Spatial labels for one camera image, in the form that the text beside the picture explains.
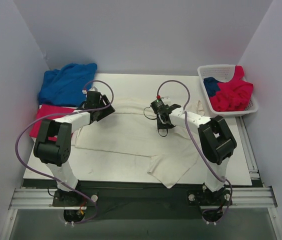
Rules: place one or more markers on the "blue t-shirt in basket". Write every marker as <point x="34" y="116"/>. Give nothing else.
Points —
<point x="211" y="86"/>

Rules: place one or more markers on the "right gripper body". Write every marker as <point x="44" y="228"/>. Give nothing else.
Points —
<point x="163" y="119"/>

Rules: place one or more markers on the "red t-shirt in basket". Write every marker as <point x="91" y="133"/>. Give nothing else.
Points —
<point x="234" y="95"/>

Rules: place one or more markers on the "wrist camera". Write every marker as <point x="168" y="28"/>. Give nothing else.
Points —
<point x="92" y="89"/>
<point x="166" y="100"/>

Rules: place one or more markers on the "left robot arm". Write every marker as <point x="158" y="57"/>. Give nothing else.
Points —
<point x="54" y="140"/>

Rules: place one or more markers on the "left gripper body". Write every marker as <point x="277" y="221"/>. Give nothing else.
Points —
<point x="105" y="108"/>

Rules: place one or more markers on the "blue t-shirt pile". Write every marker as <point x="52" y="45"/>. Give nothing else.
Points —
<point x="63" y="87"/>

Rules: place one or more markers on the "white plastic basket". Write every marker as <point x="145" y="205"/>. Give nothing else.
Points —
<point x="223" y="73"/>

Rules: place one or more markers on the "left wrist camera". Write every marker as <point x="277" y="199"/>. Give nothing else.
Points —
<point x="92" y="89"/>

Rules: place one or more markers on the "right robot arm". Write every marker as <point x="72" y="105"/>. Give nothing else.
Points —
<point x="211" y="137"/>

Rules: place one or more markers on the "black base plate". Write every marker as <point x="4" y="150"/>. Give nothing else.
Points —
<point x="142" y="201"/>

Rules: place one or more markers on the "white t-shirt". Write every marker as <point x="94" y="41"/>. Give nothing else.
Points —
<point x="131" y="130"/>

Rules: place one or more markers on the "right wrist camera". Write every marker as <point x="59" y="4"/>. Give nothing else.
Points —
<point x="166" y="100"/>

